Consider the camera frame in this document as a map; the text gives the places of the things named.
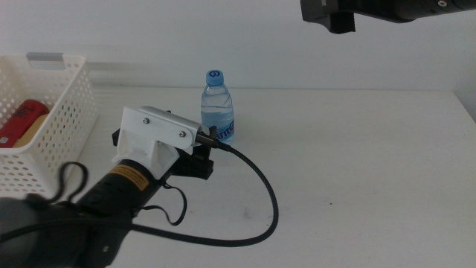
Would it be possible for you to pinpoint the clear water bottle blue cap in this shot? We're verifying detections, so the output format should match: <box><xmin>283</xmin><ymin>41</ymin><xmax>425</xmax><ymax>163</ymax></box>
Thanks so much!
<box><xmin>200</xmin><ymin>68</ymin><xmax>236</xmax><ymax>146</ymax></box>

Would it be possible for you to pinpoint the yellow tea bottle white cap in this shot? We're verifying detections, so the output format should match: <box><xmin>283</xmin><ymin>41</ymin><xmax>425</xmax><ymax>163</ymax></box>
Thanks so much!
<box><xmin>14</xmin><ymin>112</ymin><xmax>50</xmax><ymax>149</ymax></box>

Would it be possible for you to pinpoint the white perforated plastic basket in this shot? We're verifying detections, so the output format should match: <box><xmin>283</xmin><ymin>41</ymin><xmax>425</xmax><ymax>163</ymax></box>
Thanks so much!
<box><xmin>0</xmin><ymin>52</ymin><xmax>99</xmax><ymax>200</ymax></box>

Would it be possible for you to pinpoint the red can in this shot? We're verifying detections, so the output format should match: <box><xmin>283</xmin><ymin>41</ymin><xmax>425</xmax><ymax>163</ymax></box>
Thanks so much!
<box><xmin>0</xmin><ymin>98</ymin><xmax>51</xmax><ymax>150</ymax></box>

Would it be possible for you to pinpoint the thin black cable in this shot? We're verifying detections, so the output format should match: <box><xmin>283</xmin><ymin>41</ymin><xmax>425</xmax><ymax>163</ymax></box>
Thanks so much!
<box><xmin>25</xmin><ymin>161</ymin><xmax>188</xmax><ymax>227</ymax></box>

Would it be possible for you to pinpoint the white wrist camera with mount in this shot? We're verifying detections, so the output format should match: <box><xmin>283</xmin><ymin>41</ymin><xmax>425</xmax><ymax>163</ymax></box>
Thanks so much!
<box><xmin>111</xmin><ymin>105</ymin><xmax>210</xmax><ymax>181</ymax></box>

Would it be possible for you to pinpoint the thick black braided cable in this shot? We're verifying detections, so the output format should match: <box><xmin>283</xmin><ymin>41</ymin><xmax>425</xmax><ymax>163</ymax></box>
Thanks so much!
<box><xmin>0</xmin><ymin>133</ymin><xmax>280</xmax><ymax>249</ymax></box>

